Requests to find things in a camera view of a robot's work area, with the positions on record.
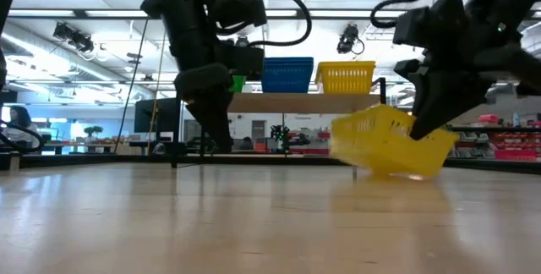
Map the yellow plastic basket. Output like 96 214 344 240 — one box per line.
315 60 377 66
314 63 377 95
329 103 461 178

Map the small robot with green lights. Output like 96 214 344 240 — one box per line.
270 124 312 153

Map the thin black cable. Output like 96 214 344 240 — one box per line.
113 0 151 155

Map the wooden shelf with black legs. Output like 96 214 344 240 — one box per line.
171 77 388 182

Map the parts shelf with red bins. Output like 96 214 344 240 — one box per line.
445 112 541 169

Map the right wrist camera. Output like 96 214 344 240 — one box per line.
391 0 468 50

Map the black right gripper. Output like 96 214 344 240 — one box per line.
393 32 523 141

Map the small potted plant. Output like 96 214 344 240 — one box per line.
83 124 105 139

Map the green plastic basket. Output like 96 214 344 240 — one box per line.
229 74 247 94

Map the thin yellow pole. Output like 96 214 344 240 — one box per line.
146 28 167 156

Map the black monitor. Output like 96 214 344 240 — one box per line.
134 97 181 134

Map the black hose loop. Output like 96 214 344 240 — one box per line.
0 119 46 156

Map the black mounted camera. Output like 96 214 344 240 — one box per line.
52 22 95 54
336 23 365 55

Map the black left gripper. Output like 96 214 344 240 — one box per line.
171 32 266 155

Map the person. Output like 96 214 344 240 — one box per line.
2 105 40 144

